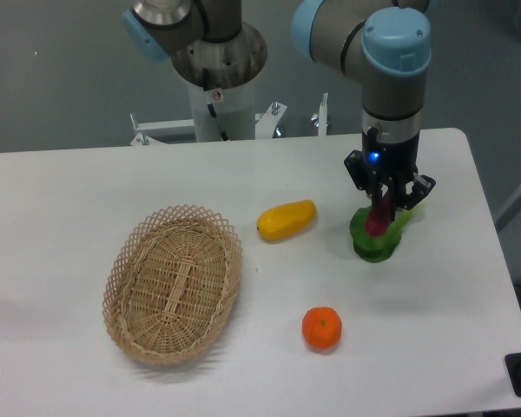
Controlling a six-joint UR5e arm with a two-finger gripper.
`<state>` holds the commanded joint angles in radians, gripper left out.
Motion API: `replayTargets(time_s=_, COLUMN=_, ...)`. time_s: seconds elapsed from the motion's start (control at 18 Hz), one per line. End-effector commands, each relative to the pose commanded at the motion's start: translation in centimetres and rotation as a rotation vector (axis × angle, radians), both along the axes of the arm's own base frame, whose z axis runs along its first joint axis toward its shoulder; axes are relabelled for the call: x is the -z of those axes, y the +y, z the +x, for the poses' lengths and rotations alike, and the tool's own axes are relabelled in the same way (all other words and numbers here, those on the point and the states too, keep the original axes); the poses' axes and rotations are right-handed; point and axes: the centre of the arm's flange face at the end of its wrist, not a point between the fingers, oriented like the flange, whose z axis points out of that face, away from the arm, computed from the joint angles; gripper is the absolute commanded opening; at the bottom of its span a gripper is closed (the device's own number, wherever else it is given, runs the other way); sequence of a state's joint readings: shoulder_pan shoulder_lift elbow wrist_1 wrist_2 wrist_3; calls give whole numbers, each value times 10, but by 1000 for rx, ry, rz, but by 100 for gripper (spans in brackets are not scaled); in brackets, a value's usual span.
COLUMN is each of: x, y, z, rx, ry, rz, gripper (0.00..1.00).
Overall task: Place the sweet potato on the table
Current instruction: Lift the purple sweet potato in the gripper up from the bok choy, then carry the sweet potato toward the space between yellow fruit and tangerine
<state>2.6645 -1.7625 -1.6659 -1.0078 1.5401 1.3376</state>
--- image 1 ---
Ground white metal base frame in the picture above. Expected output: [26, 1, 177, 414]
[129, 92, 331, 146]

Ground red sweet potato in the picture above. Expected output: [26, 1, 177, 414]
[365, 193, 392, 237]

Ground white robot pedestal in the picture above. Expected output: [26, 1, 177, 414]
[171, 23, 267, 142]

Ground orange tangerine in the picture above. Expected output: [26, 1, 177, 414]
[301, 307, 342, 349]

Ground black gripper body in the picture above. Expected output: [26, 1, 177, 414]
[344, 123, 421, 211]

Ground woven wicker basket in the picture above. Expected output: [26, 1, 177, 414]
[102, 205, 242, 366]

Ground green leafy vegetable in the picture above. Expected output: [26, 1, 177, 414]
[349, 207, 424, 263]

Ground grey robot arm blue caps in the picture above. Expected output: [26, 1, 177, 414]
[122, 1, 435, 215]

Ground yellow mango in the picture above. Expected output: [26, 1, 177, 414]
[256, 199, 317, 242]

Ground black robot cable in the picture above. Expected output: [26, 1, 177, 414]
[201, 67, 230, 142]

